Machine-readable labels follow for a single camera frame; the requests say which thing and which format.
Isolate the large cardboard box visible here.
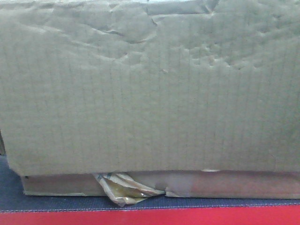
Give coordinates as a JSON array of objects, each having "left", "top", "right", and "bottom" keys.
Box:
[{"left": 0, "top": 0, "right": 300, "bottom": 176}]

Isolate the crumpled yellowish packing tape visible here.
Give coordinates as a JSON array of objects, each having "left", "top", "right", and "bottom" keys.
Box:
[{"left": 93, "top": 172, "right": 165, "bottom": 207}]

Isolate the lower flat cardboard box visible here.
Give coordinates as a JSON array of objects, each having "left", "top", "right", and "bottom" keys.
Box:
[{"left": 21, "top": 171, "right": 300, "bottom": 199}]

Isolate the red base panel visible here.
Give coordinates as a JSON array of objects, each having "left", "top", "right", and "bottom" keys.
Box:
[{"left": 0, "top": 206, "right": 300, "bottom": 225}]

